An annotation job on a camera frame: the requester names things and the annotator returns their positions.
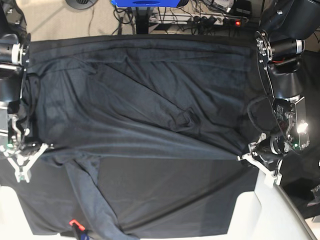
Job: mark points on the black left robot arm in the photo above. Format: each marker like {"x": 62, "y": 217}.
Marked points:
{"x": 283, "y": 29}

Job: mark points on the white power strip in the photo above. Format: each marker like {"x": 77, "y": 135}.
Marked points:
{"x": 217, "y": 19}

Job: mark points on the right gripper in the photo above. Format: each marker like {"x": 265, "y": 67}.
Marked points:
{"x": 15, "y": 140}

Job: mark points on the black round fan base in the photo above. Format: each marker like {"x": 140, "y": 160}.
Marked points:
{"x": 81, "y": 4}

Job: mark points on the red black clamp bottom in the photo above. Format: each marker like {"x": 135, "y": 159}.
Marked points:
{"x": 79, "y": 230}

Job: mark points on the metal table leg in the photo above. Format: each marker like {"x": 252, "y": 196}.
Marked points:
{"x": 142, "y": 16}

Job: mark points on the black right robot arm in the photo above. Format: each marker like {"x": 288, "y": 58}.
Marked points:
{"x": 14, "y": 61}

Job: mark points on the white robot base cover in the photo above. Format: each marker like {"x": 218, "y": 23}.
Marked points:
{"x": 267, "y": 213}

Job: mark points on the blue plastic bin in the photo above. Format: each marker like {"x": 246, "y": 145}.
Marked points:
{"x": 149, "y": 3}

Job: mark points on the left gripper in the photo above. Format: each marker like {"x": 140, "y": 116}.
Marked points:
{"x": 266, "y": 151}

